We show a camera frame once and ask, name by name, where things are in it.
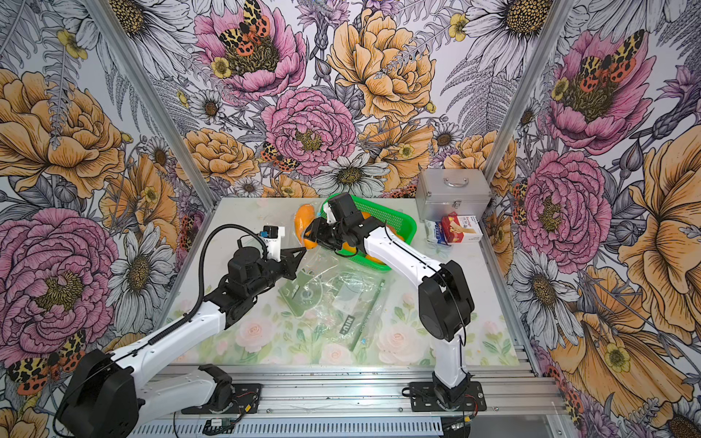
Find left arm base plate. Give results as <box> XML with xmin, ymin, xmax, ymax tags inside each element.
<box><xmin>181</xmin><ymin>383</ymin><xmax>262</xmax><ymax>415</ymax></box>

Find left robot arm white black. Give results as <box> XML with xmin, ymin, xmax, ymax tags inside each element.
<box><xmin>55</xmin><ymin>246</ymin><xmax>307</xmax><ymax>437</ymax></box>

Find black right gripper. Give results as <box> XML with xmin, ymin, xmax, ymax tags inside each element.
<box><xmin>301</xmin><ymin>216</ymin><xmax>348</xmax><ymax>252</ymax></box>

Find blue white small packet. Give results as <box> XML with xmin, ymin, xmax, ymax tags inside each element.
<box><xmin>425</xmin><ymin>221</ymin><xmax>448</xmax><ymax>246</ymax></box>

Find aluminium front rail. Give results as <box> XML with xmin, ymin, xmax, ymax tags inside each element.
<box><xmin>92</xmin><ymin>363</ymin><xmax>571</xmax><ymax>423</ymax></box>

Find green plastic basket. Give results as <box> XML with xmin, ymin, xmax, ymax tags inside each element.
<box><xmin>339</xmin><ymin>195</ymin><xmax>417</xmax><ymax>272</ymax></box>

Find pile of clear zip bags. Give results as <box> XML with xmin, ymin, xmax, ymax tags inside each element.
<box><xmin>279</xmin><ymin>253</ymin><xmax>394</xmax><ymax>350</ymax></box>

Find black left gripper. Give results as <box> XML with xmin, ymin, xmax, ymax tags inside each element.
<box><xmin>248</xmin><ymin>247</ymin><xmax>307</xmax><ymax>296</ymax></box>

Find red white snack box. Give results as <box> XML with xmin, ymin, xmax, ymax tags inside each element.
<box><xmin>441</xmin><ymin>213</ymin><xmax>483</xmax><ymax>245</ymax></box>

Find orange mango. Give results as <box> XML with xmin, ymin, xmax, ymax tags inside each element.
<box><xmin>294</xmin><ymin>204</ymin><xmax>318</xmax><ymax>250</ymax></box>

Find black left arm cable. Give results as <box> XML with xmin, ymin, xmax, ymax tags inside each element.
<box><xmin>147</xmin><ymin>223</ymin><xmax>269</xmax><ymax>346</ymax></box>

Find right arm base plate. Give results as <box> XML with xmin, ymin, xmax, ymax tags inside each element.
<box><xmin>402</xmin><ymin>381</ymin><xmax>487</xmax><ymax>414</ymax></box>

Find silver metal case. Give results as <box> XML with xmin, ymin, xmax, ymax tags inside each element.
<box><xmin>415</xmin><ymin>169</ymin><xmax>491</xmax><ymax>221</ymax></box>

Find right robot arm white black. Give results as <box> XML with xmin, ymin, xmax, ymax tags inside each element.
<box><xmin>294</xmin><ymin>193</ymin><xmax>480</xmax><ymax>411</ymax></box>

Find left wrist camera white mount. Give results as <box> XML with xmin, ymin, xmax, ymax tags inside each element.
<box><xmin>259</xmin><ymin>226</ymin><xmax>286</xmax><ymax>262</ymax></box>

